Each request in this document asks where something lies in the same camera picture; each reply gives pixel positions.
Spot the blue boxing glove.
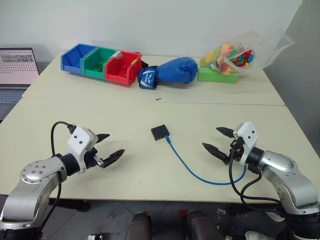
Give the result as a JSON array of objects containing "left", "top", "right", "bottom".
[{"left": 137, "top": 56, "right": 199, "bottom": 90}]

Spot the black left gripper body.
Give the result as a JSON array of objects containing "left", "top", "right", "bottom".
[{"left": 83, "top": 134, "right": 105, "bottom": 171}]

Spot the open grey laptop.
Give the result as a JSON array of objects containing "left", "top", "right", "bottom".
[{"left": 0, "top": 47, "right": 41, "bottom": 124}]

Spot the translucent white plastic sheet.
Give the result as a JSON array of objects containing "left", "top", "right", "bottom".
[{"left": 259, "top": 0, "right": 304, "bottom": 69}]

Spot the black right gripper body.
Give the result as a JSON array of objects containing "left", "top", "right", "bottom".
[{"left": 224, "top": 129, "right": 245, "bottom": 166}]

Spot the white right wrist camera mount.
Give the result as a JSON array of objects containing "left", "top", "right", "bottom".
[{"left": 233, "top": 121, "right": 259, "bottom": 165}]

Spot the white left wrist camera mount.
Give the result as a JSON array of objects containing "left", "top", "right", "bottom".
[{"left": 66, "top": 126, "right": 97, "bottom": 174}]

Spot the blue plastic storage bin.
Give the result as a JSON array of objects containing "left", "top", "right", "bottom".
[{"left": 60, "top": 43, "right": 99, "bottom": 76}]

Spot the dark rounded shape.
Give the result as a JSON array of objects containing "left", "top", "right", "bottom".
[
  {"left": 185, "top": 209, "right": 226, "bottom": 240},
  {"left": 124, "top": 211, "right": 153, "bottom": 240}
]

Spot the green rectangular foam block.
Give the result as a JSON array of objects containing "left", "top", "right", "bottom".
[{"left": 196, "top": 66, "right": 239, "bottom": 85}]

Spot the black table frame bar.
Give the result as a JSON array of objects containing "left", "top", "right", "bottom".
[{"left": 48, "top": 198, "right": 91, "bottom": 213}]

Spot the blue cable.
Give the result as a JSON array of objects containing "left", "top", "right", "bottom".
[{"left": 164, "top": 136, "right": 249, "bottom": 186}]

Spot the green plastic storage bin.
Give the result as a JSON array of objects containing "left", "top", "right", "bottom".
[{"left": 81, "top": 47, "right": 118, "bottom": 81}]

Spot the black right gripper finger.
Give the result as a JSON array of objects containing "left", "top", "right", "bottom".
[
  {"left": 215, "top": 126, "right": 236, "bottom": 139},
  {"left": 201, "top": 142, "right": 230, "bottom": 164}
]

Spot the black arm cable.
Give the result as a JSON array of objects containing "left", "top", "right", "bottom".
[
  {"left": 37, "top": 121, "right": 76, "bottom": 226},
  {"left": 228, "top": 142, "right": 285, "bottom": 209}
]

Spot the clear bag of coloured blocks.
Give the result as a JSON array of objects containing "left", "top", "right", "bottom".
[{"left": 198, "top": 30, "right": 266, "bottom": 77}]

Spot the small black box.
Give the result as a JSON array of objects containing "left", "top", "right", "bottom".
[{"left": 150, "top": 124, "right": 171, "bottom": 142}]

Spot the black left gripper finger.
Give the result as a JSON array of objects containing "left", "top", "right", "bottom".
[
  {"left": 96, "top": 133, "right": 111, "bottom": 145},
  {"left": 101, "top": 149, "right": 126, "bottom": 169}
]

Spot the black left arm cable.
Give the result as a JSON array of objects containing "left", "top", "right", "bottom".
[{"left": 37, "top": 121, "right": 76, "bottom": 226}]

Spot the red plastic storage bin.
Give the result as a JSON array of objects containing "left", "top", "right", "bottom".
[{"left": 104, "top": 50, "right": 143, "bottom": 87}]

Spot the white shoe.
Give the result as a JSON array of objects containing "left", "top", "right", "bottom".
[{"left": 244, "top": 230, "right": 272, "bottom": 240}]

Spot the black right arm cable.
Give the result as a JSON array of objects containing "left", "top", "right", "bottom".
[{"left": 228, "top": 142, "right": 285, "bottom": 209}]

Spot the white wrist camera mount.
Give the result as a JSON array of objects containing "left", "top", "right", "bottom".
[
  {"left": 233, "top": 121, "right": 259, "bottom": 165},
  {"left": 66, "top": 126, "right": 97, "bottom": 174}
]

